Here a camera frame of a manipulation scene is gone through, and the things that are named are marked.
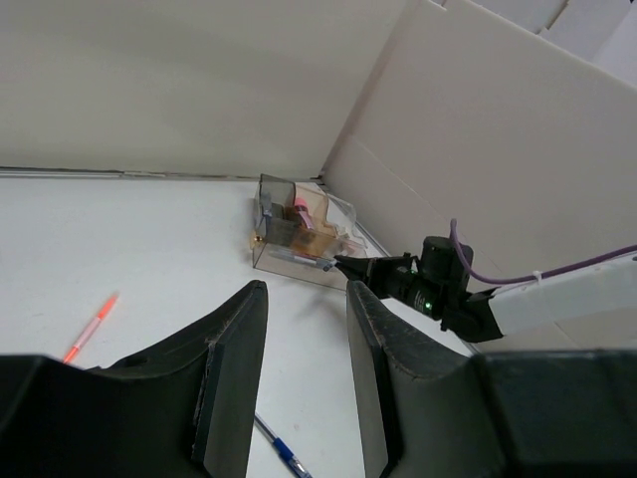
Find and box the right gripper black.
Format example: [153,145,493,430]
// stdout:
[334,236,474,321]

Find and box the blue ballpoint pen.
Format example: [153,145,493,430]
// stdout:
[254,413,313,478]

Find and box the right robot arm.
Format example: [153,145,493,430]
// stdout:
[335,236,636,344]

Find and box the clear plastic desk organizer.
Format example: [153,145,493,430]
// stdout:
[251,174,367,290]

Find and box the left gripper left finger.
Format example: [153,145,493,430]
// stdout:
[99,280,270,478]

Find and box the thin blue refill pen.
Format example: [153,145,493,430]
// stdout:
[271,250,335,272]

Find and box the orange pink pen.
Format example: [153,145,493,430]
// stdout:
[62,293,118,363]

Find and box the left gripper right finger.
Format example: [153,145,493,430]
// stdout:
[346,282,478,477]

